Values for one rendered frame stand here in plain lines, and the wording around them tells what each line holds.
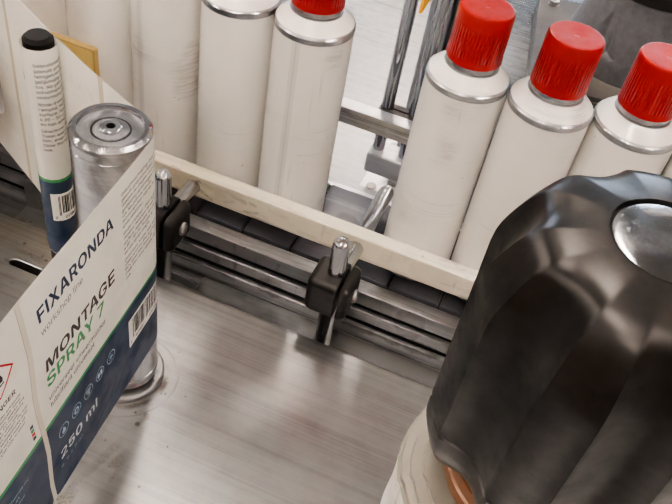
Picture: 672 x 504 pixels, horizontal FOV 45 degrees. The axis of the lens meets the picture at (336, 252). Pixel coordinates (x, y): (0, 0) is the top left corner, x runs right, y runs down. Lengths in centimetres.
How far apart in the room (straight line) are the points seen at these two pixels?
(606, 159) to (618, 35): 43
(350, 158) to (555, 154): 30
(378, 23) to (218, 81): 44
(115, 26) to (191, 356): 23
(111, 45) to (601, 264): 46
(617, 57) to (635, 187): 71
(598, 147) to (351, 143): 33
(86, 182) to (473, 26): 23
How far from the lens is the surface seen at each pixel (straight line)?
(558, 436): 20
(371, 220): 59
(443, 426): 24
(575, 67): 48
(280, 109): 55
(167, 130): 61
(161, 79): 59
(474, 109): 50
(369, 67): 90
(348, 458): 50
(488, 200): 53
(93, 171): 38
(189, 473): 48
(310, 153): 57
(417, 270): 57
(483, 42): 49
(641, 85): 50
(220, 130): 58
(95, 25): 60
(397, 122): 59
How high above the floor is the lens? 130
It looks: 45 degrees down
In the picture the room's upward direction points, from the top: 11 degrees clockwise
